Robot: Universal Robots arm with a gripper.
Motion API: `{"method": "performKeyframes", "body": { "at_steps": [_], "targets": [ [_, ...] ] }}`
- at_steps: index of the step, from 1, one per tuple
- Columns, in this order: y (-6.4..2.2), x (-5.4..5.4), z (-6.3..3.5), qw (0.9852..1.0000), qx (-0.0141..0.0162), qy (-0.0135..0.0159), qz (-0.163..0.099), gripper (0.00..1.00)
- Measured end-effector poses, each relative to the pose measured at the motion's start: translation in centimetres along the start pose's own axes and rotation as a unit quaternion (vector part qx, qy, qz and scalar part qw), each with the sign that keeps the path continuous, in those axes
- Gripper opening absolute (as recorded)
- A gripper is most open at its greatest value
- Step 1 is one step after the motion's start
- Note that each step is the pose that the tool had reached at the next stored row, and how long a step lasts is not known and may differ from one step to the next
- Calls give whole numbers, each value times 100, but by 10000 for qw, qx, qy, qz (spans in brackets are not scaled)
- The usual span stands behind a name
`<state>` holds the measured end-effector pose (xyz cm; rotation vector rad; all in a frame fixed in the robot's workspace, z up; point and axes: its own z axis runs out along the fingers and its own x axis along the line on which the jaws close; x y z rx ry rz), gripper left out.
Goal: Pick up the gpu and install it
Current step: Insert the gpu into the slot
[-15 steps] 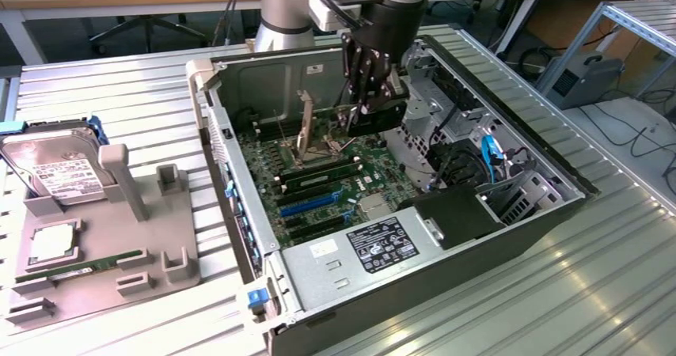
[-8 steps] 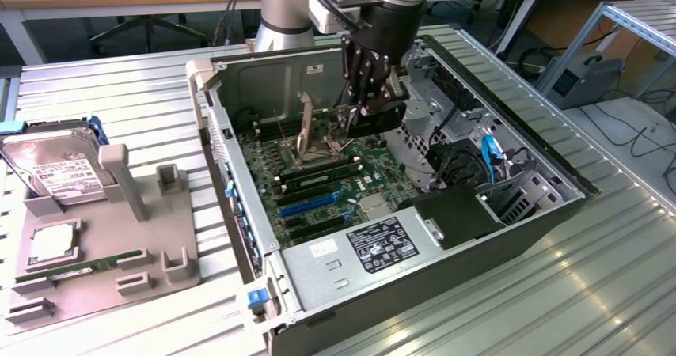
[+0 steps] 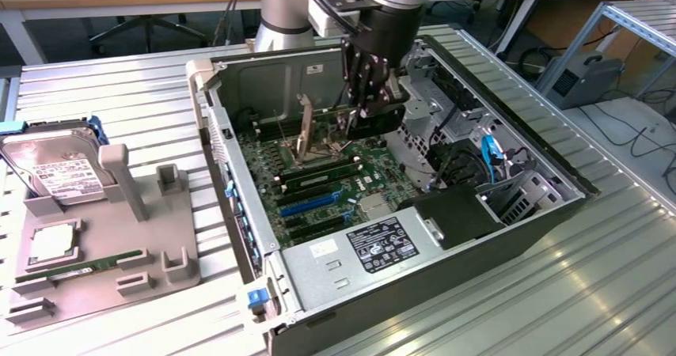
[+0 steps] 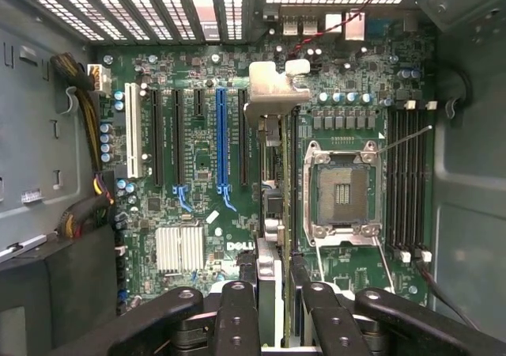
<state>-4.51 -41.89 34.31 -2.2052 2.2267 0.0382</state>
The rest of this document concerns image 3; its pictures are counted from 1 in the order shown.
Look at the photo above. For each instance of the blue expansion slot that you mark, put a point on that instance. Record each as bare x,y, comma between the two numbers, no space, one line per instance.
311,205

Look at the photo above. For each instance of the silver power supply unit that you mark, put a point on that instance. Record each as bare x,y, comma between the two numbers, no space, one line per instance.
327,281

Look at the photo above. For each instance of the black plastic shroud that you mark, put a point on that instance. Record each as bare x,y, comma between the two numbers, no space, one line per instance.
454,217

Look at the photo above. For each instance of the blue card retention clip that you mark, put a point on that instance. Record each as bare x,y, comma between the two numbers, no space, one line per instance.
229,190

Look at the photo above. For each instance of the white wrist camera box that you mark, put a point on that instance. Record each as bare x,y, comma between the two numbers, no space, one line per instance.
330,21

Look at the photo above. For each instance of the green motherboard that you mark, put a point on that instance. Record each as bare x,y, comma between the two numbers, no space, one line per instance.
385,166

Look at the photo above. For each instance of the silver CPU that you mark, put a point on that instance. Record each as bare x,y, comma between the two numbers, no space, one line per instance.
52,243

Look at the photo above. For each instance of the CPU socket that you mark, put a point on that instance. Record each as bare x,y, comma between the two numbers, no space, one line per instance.
322,158

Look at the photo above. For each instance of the silver hard disk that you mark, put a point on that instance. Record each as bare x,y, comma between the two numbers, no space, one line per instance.
58,170

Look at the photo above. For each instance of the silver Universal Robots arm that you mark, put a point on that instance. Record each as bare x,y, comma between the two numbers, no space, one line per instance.
279,12

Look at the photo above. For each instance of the RAM slot white latches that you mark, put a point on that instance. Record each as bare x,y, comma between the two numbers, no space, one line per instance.
290,118
290,125
327,166

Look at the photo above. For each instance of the silver chipset heatsink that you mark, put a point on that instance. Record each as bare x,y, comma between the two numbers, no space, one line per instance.
374,206

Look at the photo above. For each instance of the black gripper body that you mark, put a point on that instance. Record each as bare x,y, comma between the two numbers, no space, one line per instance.
393,31

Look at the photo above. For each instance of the blue disk carrier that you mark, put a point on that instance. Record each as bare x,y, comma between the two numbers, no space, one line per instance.
98,128

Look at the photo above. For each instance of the thin metal locking lever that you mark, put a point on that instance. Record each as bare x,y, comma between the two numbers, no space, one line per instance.
281,128

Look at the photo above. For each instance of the open black PC case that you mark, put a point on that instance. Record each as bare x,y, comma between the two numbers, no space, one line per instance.
476,285

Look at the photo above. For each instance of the blue case latch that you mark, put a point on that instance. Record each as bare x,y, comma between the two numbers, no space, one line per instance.
257,296

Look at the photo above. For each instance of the grey parts rack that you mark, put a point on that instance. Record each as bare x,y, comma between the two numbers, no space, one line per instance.
106,245

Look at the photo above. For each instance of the green RAM stick white label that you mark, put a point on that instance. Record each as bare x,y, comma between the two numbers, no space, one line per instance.
79,268

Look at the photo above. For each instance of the slotted metal disk bay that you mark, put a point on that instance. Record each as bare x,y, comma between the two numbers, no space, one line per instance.
549,186

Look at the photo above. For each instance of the perforated metal drive cage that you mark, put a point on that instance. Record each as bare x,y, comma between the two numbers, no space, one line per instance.
417,150

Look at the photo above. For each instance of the RAM slot black latches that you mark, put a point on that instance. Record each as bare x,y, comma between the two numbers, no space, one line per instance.
290,121
327,161
290,129

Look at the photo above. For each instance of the aluminium profile frame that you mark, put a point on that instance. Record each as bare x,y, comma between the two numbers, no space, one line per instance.
639,21

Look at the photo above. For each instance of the graphics card with metal bracket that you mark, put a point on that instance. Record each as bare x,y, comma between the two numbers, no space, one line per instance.
374,126

